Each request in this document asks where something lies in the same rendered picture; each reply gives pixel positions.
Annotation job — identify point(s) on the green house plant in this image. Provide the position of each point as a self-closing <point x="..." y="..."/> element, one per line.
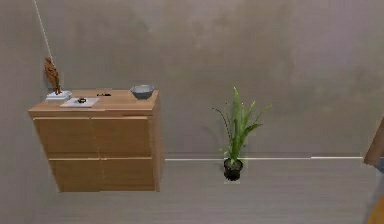
<point x="238" y="128"/>

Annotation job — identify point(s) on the grey bowl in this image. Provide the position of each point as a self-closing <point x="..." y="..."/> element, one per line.
<point x="142" y="91"/>

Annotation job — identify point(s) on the black plant pot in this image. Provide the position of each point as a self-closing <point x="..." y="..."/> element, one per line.
<point x="232" y="170"/>

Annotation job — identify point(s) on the small black flat object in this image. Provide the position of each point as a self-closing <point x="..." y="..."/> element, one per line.
<point x="104" y="94"/>

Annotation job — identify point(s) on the wooden chest of drawers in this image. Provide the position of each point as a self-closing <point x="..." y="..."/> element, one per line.
<point x="100" y="140"/>

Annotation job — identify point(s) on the white flat book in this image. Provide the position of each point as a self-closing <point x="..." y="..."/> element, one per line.
<point x="78" y="103"/>

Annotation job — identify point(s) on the brown figure statue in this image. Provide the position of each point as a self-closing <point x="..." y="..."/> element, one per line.
<point x="53" y="77"/>

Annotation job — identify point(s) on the wooden bed frame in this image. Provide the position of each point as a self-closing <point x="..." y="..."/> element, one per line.
<point x="376" y="143"/>

